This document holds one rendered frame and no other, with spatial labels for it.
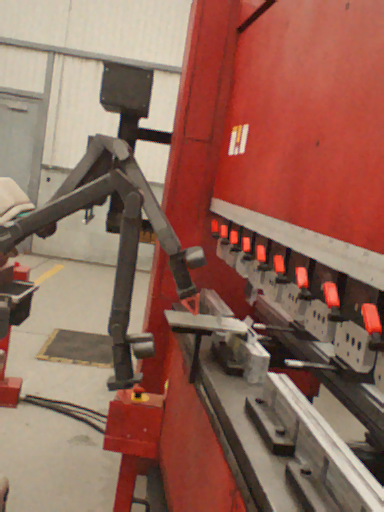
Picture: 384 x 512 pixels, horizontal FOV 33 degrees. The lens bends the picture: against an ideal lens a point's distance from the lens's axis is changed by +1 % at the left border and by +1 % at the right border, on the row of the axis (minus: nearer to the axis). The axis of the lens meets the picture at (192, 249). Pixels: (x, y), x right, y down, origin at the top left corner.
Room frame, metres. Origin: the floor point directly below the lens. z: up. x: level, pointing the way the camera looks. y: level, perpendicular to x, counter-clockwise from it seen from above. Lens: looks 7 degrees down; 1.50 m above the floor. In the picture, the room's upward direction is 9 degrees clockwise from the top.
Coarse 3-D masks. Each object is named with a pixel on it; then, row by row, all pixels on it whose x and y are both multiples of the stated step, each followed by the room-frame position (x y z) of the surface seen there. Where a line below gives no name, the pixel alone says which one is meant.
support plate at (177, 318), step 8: (168, 312) 2.24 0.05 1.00; (176, 312) 2.27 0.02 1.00; (184, 312) 2.28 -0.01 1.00; (168, 320) 2.14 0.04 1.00; (176, 320) 2.14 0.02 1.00; (184, 320) 2.16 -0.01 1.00; (192, 320) 2.18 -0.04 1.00; (200, 320) 2.20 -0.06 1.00; (208, 320) 2.22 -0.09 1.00; (232, 320) 2.28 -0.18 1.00; (200, 328) 2.12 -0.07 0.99; (208, 328) 2.12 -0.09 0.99; (216, 328) 2.13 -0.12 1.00; (224, 328) 2.14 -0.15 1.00; (232, 328) 2.16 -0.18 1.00; (240, 328) 2.17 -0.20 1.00
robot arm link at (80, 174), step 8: (96, 136) 2.28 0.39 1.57; (104, 136) 2.28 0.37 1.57; (96, 144) 2.28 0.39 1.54; (104, 144) 2.27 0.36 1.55; (112, 144) 2.27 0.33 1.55; (88, 152) 2.28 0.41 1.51; (96, 152) 2.28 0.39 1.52; (104, 152) 2.28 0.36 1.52; (112, 152) 2.26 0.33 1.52; (80, 160) 2.28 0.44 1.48; (88, 160) 2.28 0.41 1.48; (96, 160) 2.28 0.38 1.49; (80, 168) 2.27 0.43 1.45; (88, 168) 2.27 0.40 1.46; (72, 176) 2.27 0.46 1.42; (80, 176) 2.27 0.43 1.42; (88, 176) 2.29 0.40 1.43; (64, 184) 2.27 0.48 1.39; (72, 184) 2.26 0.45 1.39; (80, 184) 2.27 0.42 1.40; (56, 192) 2.26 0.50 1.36; (64, 192) 2.26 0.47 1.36; (48, 200) 2.26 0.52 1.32; (56, 224) 2.31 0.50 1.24; (40, 232) 2.22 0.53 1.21
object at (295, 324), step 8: (296, 320) 2.29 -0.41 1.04; (264, 328) 2.24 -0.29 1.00; (272, 328) 2.24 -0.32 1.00; (280, 328) 2.26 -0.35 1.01; (288, 328) 2.28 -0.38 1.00; (296, 328) 2.24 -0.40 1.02; (304, 328) 2.23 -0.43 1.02; (296, 336) 2.23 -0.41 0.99; (304, 336) 2.22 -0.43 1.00; (312, 336) 2.22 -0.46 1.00
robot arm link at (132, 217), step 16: (128, 208) 1.80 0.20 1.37; (128, 224) 1.83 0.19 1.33; (128, 240) 1.83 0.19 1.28; (128, 256) 1.83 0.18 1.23; (128, 272) 1.83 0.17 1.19; (128, 288) 1.84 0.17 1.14; (112, 304) 1.83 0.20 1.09; (128, 304) 1.84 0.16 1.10; (112, 320) 1.83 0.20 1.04; (128, 320) 1.83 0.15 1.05
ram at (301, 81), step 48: (288, 0) 2.25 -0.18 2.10; (336, 0) 1.75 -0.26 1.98; (240, 48) 2.96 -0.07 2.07; (288, 48) 2.14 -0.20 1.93; (336, 48) 1.68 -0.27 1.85; (240, 96) 2.78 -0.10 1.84; (288, 96) 2.04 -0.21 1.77; (336, 96) 1.61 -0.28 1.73; (288, 144) 1.95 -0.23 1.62; (336, 144) 1.55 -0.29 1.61; (240, 192) 2.47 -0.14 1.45; (288, 192) 1.86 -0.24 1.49; (336, 192) 1.49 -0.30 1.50; (288, 240) 1.78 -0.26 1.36
